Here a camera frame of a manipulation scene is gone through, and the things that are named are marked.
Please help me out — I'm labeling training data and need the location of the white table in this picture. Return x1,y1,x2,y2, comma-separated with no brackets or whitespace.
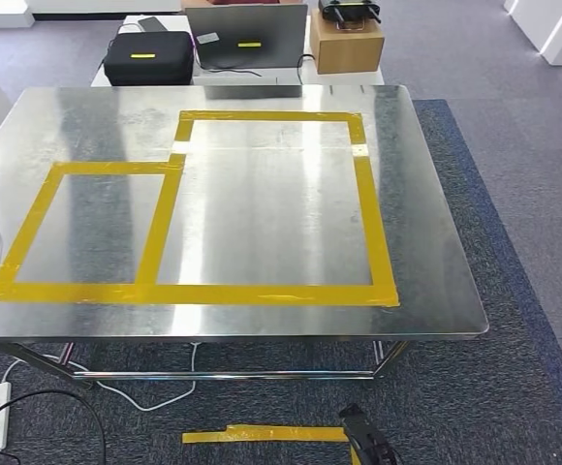
90,14,387,88

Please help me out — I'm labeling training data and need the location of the black case with yellow label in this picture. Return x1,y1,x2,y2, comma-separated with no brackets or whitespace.
103,30,196,87

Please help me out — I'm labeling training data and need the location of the black router with antennas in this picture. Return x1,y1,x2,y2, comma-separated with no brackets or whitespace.
317,0,383,30

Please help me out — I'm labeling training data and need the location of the dark phone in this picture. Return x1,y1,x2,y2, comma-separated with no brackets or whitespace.
137,15,169,35

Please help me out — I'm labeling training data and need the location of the cardboard box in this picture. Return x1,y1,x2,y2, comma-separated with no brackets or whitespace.
309,7,387,76

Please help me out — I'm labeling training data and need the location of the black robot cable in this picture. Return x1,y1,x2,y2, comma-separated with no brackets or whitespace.
0,388,107,465

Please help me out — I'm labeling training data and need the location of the grey laptop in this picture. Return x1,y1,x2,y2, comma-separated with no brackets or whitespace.
185,3,310,84

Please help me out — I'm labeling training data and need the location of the steel workbench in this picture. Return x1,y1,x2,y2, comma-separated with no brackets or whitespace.
0,83,490,387

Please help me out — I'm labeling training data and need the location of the white lit plinth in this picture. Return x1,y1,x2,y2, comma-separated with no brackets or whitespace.
503,0,562,68

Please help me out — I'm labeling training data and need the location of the white power cable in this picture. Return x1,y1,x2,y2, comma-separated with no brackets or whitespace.
0,341,199,414

